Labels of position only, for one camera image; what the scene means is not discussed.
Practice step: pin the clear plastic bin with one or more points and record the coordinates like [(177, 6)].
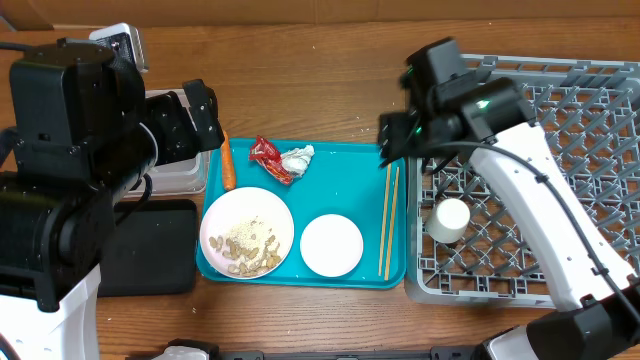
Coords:
[(188, 177)]

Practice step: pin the black plastic bin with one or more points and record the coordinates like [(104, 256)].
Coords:
[(152, 252)]

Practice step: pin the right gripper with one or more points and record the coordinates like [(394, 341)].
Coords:
[(395, 136)]

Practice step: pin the orange carrot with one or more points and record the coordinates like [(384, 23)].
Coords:
[(227, 165)]

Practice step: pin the teal plastic tray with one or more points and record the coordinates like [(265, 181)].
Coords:
[(343, 179)]

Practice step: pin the wooden chopstick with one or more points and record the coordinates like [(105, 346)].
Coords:
[(384, 218), (392, 225)]

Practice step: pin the grey dishwasher rack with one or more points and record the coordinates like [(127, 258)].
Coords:
[(590, 112)]

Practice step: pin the crumpled white tissue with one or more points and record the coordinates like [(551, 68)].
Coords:
[(297, 161)]

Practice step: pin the red snack wrapper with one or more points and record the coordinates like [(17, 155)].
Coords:
[(268, 157)]

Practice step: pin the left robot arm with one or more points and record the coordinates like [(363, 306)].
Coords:
[(86, 134)]

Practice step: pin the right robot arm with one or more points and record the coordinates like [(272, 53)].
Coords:
[(594, 290)]

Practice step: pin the white bowl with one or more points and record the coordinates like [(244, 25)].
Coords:
[(331, 245)]

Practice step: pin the plate with peanuts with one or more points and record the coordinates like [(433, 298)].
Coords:
[(246, 233)]

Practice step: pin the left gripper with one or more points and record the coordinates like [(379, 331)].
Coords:
[(186, 141)]

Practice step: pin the white cup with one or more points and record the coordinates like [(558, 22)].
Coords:
[(448, 221)]

